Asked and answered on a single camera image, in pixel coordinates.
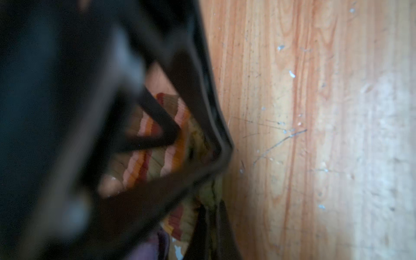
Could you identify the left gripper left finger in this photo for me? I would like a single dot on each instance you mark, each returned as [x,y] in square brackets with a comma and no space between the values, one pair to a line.
[198,248]

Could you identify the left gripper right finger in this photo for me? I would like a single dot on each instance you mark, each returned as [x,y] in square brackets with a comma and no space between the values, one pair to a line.
[227,248]

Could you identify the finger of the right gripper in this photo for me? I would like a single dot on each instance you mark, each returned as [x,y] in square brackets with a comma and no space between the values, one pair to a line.
[182,97]

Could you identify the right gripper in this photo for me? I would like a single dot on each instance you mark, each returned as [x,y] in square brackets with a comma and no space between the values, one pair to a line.
[69,81]

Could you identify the purple sock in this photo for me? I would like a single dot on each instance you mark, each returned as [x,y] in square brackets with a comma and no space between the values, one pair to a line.
[156,247]

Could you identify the green striped sock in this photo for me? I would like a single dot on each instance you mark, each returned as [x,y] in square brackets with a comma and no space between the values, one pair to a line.
[128,170]

